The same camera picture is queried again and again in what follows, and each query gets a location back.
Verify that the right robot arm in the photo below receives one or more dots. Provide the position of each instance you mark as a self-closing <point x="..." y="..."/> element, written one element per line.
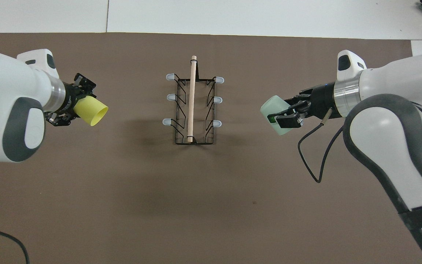
<point x="390" y="121"/>

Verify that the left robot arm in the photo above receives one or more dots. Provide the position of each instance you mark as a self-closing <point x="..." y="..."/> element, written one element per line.
<point x="9" y="95"/>

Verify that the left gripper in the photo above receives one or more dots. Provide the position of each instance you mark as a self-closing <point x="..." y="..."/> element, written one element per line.
<point x="69" y="97"/>

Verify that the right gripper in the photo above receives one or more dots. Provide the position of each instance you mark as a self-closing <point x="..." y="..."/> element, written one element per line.
<point x="322" y="101"/>

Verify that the yellow plastic cup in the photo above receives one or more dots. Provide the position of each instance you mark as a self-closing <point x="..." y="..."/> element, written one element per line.
<point x="91" y="109"/>

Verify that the light green plastic cup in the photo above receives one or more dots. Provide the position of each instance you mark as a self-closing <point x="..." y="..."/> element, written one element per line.
<point x="274" y="107"/>

